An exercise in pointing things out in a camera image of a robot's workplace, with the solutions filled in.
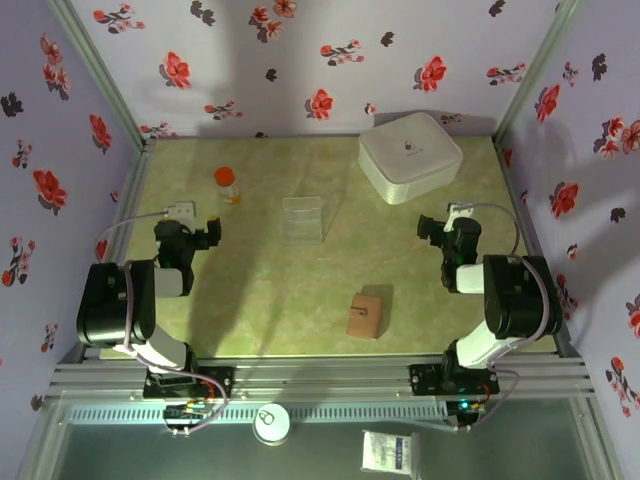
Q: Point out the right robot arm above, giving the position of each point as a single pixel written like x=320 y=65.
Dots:
x=520 y=295

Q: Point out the clear acrylic card stand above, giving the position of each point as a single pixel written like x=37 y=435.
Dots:
x=301 y=222

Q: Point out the orange-capped pill bottle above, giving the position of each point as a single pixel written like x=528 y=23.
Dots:
x=227 y=187

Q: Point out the white zip case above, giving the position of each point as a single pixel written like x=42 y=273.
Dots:
x=410 y=155

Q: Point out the small controller circuit board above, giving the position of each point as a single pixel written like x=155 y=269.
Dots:
x=186 y=415
x=465 y=412

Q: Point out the pull-tab tin can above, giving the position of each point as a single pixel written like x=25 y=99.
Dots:
x=271 y=425

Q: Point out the white tissue pack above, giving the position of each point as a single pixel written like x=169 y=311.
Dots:
x=389 y=452

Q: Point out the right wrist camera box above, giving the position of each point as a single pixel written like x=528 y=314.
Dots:
x=460 y=210

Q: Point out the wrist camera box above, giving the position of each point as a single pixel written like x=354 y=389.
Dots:
x=181 y=210
x=460 y=210

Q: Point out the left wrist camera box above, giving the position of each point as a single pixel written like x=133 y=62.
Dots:
x=181 y=210

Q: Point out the aluminium side rail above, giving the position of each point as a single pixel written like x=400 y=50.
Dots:
x=131 y=190
x=519 y=200

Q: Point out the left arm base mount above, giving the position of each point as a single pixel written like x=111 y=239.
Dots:
x=220 y=382

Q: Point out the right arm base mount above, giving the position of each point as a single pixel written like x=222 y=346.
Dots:
x=425 y=380

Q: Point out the aluminium front rail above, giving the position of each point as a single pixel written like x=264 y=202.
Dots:
x=325 y=380

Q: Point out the aluminium frame post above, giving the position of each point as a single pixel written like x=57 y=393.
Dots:
x=102 y=75
x=534 y=75

